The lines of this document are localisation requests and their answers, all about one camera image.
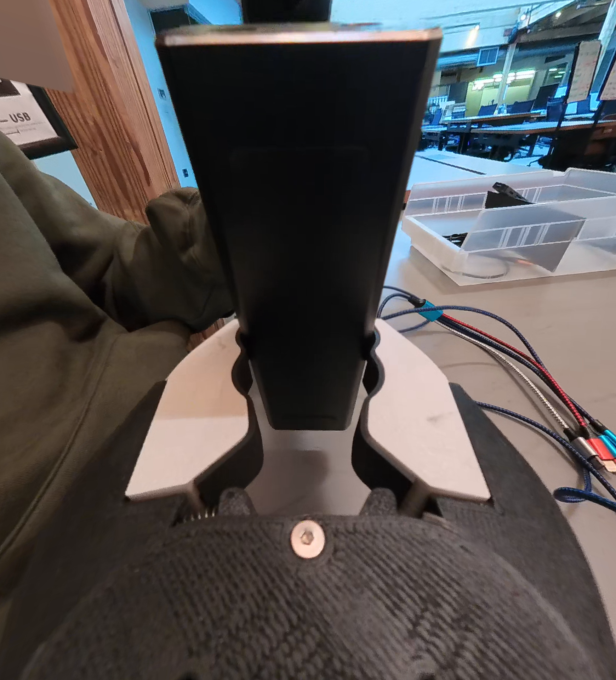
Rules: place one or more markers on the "person's left forearm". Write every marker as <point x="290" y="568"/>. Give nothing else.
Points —
<point x="180" y="255"/>

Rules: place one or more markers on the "wooden pillar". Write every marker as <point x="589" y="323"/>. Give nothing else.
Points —
<point x="106" y="106"/>

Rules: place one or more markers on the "black framed sign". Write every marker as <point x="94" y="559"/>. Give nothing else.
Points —
<point x="21" y="125"/>

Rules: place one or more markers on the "clear plastic bin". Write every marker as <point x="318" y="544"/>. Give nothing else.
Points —
<point x="525" y="239"/>

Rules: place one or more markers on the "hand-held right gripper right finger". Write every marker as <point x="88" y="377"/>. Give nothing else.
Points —
<point x="425" y="430"/>

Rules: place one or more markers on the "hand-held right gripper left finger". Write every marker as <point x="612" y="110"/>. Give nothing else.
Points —
<point x="196" y="425"/>

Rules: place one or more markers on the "grey desk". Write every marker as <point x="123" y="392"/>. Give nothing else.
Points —
<point x="579" y="329"/>

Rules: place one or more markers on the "black USB hub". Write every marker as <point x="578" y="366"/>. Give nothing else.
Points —
<point x="297" y="212"/>

